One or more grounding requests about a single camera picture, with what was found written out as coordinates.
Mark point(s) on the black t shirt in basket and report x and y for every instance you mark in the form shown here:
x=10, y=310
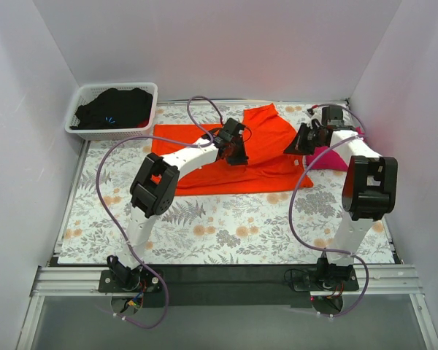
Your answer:
x=115, y=109

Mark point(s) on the aluminium frame rail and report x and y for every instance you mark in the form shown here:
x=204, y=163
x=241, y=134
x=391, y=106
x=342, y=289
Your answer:
x=81, y=281

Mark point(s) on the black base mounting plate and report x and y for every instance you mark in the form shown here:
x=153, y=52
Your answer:
x=227, y=285

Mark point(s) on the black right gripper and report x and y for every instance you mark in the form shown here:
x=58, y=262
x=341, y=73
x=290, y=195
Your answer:
x=300, y=139

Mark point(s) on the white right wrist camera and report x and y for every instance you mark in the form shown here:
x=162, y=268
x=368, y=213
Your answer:
x=314, y=114

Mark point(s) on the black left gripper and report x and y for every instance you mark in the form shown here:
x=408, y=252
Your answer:
x=236, y=150

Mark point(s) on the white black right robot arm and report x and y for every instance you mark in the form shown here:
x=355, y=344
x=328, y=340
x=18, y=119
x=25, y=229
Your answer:
x=369, y=192

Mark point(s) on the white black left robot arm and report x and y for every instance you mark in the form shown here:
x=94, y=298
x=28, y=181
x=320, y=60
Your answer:
x=154, y=186

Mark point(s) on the white plastic laundry basket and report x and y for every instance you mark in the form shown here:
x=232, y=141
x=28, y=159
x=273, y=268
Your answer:
x=88, y=93

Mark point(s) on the orange t shirt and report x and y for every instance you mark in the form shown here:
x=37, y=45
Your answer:
x=268, y=170

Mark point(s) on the folded magenta t shirt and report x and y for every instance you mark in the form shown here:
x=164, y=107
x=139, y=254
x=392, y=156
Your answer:
x=330, y=159

